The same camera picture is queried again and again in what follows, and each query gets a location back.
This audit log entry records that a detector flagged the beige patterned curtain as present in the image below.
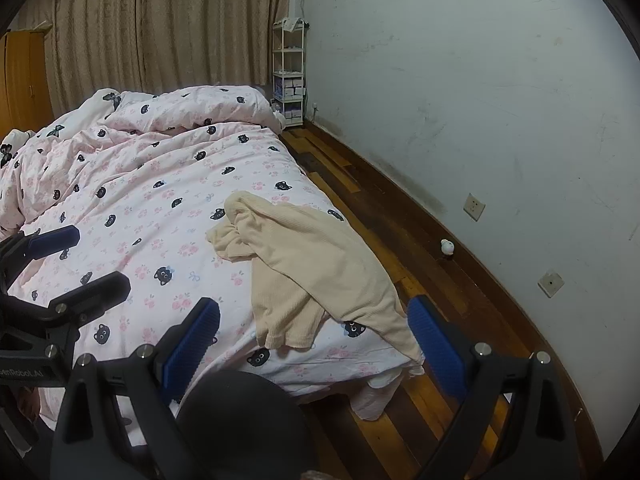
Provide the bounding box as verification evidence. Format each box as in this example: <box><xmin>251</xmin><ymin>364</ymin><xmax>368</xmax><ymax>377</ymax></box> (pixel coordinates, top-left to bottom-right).
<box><xmin>9</xmin><ymin>0</ymin><xmax>297</xmax><ymax>122</ymax></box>

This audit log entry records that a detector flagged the beige knit sweater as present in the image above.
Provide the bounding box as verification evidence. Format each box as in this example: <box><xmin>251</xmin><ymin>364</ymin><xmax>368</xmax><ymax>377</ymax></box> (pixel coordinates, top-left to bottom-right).
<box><xmin>206</xmin><ymin>191</ymin><xmax>426</xmax><ymax>364</ymax></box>

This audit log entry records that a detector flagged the wooden wardrobe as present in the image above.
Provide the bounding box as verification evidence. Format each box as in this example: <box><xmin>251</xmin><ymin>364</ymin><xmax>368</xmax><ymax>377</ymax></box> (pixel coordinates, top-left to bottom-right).
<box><xmin>0</xmin><ymin>30</ymin><xmax>54</xmax><ymax>137</ymax></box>

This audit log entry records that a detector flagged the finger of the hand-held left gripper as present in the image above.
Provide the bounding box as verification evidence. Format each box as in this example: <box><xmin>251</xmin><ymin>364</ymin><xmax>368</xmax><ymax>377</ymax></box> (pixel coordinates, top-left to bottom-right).
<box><xmin>0</xmin><ymin>224</ymin><xmax>82</xmax><ymax>286</ymax></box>
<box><xmin>34</xmin><ymin>270</ymin><xmax>132</xmax><ymax>346</ymax></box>

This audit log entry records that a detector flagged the white wall cable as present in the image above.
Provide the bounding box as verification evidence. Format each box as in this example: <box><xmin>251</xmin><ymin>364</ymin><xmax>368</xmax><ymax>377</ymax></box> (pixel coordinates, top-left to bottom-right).
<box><xmin>296</xmin><ymin>0</ymin><xmax>321</xmax><ymax>113</ymax></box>

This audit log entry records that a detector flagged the pink cat-print duvet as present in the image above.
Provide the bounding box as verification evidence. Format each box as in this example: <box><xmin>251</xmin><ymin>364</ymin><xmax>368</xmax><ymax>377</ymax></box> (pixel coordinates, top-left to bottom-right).
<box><xmin>0</xmin><ymin>85</ymin><xmax>288</xmax><ymax>231</ymax></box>

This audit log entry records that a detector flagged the pink cat-print bedsheet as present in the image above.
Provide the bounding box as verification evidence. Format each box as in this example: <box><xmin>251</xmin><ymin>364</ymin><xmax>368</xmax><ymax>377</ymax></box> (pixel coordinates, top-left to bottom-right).
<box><xmin>0</xmin><ymin>122</ymin><xmax>427</xmax><ymax>422</ymax></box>

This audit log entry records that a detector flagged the row of small white boxes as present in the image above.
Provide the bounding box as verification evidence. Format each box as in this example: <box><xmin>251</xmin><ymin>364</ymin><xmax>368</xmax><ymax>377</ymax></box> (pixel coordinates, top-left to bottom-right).
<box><xmin>274</xmin><ymin>76</ymin><xmax>306</xmax><ymax>101</ymax></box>

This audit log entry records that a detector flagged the white round-hole wall plate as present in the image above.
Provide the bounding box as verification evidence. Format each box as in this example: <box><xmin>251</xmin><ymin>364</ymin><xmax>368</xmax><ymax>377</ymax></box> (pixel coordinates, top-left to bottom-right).
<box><xmin>537</xmin><ymin>270</ymin><xmax>565</xmax><ymax>299</ymax></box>

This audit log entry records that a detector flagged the white shelf rack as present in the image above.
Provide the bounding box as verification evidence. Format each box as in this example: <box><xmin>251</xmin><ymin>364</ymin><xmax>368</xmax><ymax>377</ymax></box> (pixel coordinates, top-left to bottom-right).
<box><xmin>271</xmin><ymin>17</ymin><xmax>307</xmax><ymax>129</ymax></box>

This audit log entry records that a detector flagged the white wall socket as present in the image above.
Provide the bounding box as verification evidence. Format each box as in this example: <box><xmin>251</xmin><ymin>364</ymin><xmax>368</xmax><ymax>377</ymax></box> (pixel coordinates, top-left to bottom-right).
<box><xmin>462</xmin><ymin>193</ymin><xmax>487</xmax><ymax>222</ymax></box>

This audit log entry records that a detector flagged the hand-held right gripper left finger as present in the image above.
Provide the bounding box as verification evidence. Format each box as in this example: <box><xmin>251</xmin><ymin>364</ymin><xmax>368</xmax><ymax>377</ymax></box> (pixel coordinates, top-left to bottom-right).
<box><xmin>50</xmin><ymin>297</ymin><xmax>221</xmax><ymax>480</ymax></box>

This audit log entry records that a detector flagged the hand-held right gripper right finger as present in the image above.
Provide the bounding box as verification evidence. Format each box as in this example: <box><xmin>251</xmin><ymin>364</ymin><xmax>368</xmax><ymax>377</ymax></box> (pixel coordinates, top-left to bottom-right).
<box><xmin>406</xmin><ymin>295</ymin><xmax>584</xmax><ymax>480</ymax></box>

